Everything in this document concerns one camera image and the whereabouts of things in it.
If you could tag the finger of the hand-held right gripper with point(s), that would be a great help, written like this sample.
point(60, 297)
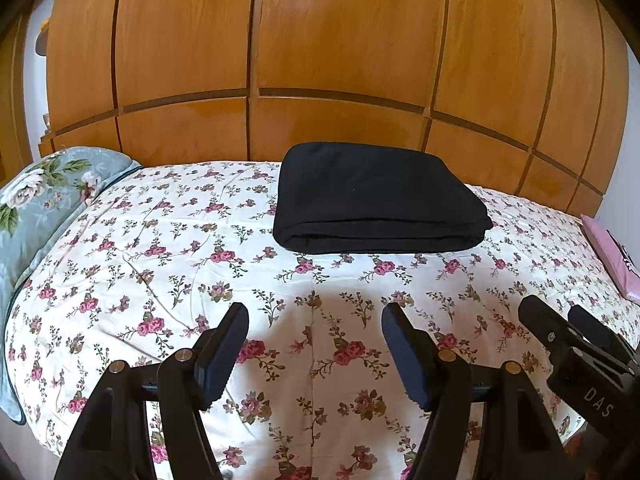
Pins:
point(540, 322)
point(600, 332)

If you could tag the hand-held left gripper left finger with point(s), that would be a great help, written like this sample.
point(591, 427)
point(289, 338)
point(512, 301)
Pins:
point(225, 355)

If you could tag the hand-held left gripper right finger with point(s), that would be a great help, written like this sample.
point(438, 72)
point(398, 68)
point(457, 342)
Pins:
point(405, 355)

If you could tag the black pants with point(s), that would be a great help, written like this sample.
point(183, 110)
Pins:
point(370, 195)

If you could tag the pink cushion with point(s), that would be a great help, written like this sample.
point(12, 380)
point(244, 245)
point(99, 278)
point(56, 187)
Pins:
point(617, 260)

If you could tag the floral bed sheet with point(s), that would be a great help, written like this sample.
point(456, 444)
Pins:
point(175, 270)

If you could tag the blue floral pillow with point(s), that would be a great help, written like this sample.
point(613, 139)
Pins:
point(45, 195)

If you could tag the small pale ornament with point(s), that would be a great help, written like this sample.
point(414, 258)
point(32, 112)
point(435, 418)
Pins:
point(46, 122)

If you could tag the wooden wardrobe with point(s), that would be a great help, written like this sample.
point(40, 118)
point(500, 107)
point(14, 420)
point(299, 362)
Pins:
point(340, 50)

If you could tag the yellow object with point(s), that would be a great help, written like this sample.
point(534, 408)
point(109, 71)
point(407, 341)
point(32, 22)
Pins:
point(43, 40)

